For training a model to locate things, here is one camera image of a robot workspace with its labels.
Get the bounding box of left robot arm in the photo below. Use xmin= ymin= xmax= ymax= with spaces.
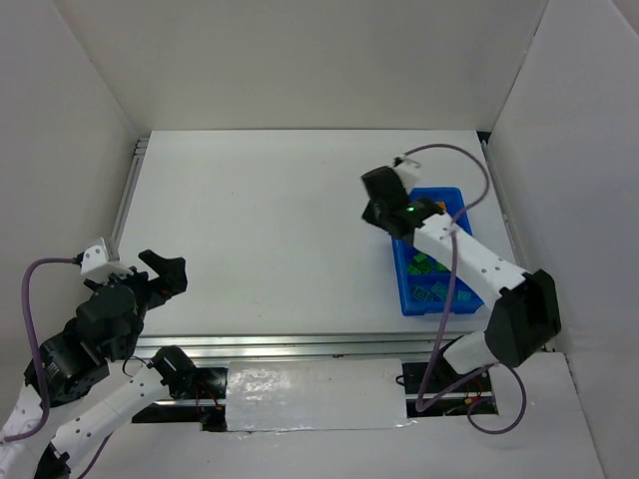
xmin=1 ymin=244 xmax=197 ymax=478

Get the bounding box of light blue oval lego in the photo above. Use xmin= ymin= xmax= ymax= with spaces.
xmin=457 ymin=290 xmax=472 ymax=301

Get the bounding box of light blue long lego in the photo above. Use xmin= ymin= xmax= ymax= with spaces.
xmin=430 ymin=281 xmax=448 ymax=301

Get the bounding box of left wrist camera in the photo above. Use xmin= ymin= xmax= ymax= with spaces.
xmin=81 ymin=238 xmax=127 ymax=283

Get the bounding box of teal square lego brick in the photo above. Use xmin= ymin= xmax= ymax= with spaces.
xmin=409 ymin=284 xmax=432 ymax=302

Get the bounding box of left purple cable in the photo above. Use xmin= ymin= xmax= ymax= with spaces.
xmin=0 ymin=256 xmax=114 ymax=479

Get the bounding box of white foil cover plate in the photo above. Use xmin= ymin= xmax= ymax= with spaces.
xmin=225 ymin=358 xmax=409 ymax=432

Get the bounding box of green lego with red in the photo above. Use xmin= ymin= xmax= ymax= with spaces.
xmin=416 ymin=261 xmax=432 ymax=274

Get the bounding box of blue compartment tray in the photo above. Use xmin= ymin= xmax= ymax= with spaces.
xmin=391 ymin=187 xmax=464 ymax=316

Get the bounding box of aluminium frame rail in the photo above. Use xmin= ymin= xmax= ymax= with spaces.
xmin=134 ymin=331 xmax=500 ymax=360

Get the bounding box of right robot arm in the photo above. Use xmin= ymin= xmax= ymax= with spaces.
xmin=361 ymin=166 xmax=562 ymax=375

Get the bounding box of green square lego brick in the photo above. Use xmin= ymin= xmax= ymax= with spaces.
xmin=435 ymin=261 xmax=450 ymax=272

